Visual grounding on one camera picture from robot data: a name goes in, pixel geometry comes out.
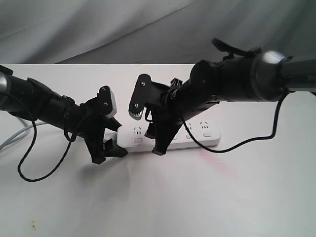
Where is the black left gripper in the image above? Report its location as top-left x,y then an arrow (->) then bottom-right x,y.
64,97 -> 128,163

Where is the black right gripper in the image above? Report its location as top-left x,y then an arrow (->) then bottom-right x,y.
145,81 -> 200,156

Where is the white five-outlet power strip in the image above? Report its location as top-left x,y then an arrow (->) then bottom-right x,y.
104,120 -> 221,153

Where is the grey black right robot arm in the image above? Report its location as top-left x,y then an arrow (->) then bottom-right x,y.
144,39 -> 316,156

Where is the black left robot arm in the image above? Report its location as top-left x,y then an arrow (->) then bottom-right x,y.
0,66 -> 127,164

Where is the grey backdrop cloth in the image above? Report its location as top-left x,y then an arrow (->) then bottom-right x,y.
0,0 -> 316,64

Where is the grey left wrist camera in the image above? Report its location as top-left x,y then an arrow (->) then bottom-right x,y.
98,85 -> 117,119

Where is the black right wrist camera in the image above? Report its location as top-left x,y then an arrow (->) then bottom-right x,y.
128,74 -> 152,120

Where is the black left camera cable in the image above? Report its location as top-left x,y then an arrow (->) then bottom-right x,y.
0,91 -> 99,183

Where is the grey power cable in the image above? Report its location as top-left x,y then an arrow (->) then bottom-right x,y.
0,118 -> 38,152

